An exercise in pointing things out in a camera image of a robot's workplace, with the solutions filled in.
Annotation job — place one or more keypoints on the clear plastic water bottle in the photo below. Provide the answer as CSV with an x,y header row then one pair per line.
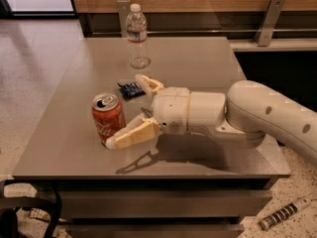
x,y
136,27

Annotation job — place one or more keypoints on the blue snack bar wrapper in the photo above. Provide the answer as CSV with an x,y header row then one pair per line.
x,y
131,90

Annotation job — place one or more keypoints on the red coke can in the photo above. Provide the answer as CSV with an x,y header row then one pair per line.
x,y
108,115

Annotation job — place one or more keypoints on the left metal wall bracket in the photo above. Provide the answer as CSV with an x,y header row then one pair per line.
x,y
123,11

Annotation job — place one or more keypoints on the metal wall bracket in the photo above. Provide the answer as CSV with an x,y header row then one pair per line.
x,y
264,33
123,11

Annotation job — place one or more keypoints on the right metal wall bracket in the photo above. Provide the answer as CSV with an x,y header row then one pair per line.
x,y
264,33

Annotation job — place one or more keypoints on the grey table drawer unit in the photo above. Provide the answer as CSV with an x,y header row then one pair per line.
x,y
191,188

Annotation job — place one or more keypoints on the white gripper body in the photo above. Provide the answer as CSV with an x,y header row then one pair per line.
x,y
170,107

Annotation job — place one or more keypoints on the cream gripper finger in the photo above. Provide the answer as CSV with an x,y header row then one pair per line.
x,y
138,130
149,86

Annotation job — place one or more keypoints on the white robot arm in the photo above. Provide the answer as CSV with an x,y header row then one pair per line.
x,y
241,117

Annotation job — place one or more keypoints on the horizontal metal rail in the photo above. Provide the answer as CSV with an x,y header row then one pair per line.
x,y
215,32

